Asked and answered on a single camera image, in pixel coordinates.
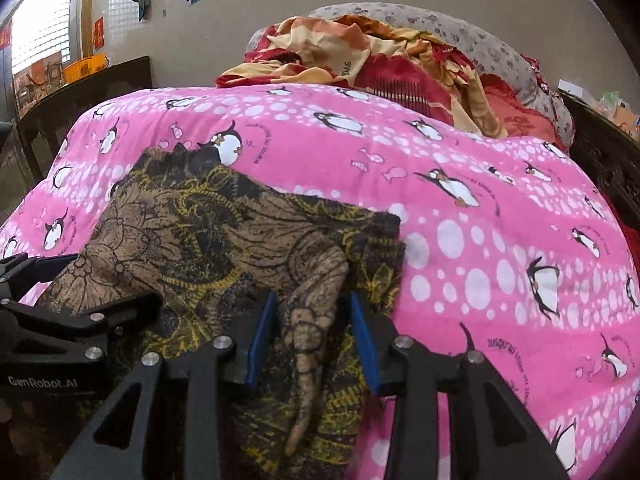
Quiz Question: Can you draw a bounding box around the orange cardboard box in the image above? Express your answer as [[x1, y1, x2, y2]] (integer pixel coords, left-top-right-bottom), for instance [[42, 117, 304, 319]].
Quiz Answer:
[[612, 105, 640, 132]]

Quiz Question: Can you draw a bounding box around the window with white grille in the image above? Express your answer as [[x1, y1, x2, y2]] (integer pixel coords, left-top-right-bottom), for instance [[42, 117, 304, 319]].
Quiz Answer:
[[0, 0, 151, 81]]

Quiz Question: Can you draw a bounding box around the yellow plastic basket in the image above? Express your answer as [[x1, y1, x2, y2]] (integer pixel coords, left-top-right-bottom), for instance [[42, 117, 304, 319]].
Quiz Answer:
[[62, 54, 110, 85]]

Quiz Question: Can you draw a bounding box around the dark carved wooden headboard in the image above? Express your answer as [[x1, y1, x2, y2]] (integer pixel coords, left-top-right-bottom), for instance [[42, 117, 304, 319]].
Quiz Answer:
[[557, 91, 640, 226]]

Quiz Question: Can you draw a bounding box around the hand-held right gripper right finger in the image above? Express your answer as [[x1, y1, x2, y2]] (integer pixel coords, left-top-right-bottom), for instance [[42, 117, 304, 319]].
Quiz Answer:
[[349, 291, 571, 480]]

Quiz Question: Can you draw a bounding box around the dark wooden footboard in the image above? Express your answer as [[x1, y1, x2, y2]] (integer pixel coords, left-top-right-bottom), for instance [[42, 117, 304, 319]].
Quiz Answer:
[[17, 56, 153, 196]]

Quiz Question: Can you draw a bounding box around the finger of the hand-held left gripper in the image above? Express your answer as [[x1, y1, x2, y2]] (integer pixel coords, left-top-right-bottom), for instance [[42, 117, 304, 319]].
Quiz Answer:
[[0, 293, 163, 361], [0, 252, 79, 293]]

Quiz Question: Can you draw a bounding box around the brown cardboard box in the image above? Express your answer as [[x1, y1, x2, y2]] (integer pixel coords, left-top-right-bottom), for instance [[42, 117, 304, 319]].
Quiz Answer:
[[12, 57, 63, 111]]

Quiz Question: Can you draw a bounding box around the pink penguin printed blanket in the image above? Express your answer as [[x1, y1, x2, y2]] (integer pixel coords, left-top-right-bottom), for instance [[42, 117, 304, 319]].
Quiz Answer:
[[0, 82, 640, 480]]

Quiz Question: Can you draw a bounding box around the brown floral garment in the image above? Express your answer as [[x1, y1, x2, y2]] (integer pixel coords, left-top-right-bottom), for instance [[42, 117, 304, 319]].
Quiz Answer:
[[37, 142, 406, 480]]

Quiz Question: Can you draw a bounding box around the white box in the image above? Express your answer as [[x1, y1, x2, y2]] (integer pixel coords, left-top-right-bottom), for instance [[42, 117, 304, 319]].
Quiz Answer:
[[557, 79, 594, 99]]

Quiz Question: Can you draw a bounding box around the red and orange quilt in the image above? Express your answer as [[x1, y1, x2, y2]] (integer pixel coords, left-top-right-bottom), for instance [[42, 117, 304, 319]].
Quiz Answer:
[[215, 15, 506, 138]]

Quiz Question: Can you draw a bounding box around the red pillow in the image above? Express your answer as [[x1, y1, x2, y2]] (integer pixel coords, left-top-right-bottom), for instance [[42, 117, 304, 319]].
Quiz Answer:
[[480, 74, 563, 142]]

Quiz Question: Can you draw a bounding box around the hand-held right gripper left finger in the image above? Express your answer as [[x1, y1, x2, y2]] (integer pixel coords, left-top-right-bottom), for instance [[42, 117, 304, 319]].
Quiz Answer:
[[52, 290, 279, 480]]

